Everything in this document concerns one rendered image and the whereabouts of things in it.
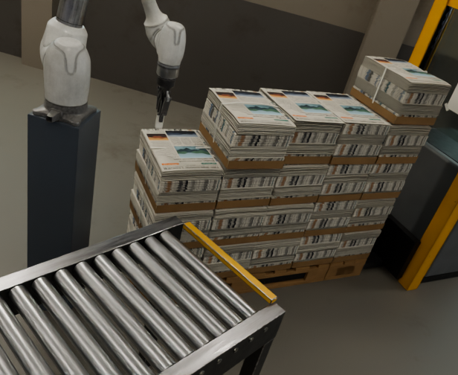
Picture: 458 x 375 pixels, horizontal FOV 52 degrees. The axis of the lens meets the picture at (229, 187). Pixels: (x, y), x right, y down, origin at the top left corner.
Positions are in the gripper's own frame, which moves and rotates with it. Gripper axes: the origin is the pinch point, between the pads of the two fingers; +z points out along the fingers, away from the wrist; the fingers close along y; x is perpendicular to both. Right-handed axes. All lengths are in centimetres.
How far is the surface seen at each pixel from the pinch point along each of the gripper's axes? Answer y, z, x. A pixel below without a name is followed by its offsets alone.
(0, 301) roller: -78, 16, 65
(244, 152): -20.1, 4.0, -33.4
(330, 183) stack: -18, 24, -90
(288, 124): -20, -10, -51
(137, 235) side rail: -56, 16, 22
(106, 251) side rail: -62, 16, 33
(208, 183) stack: -19.0, 20.5, -20.1
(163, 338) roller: -98, 17, 25
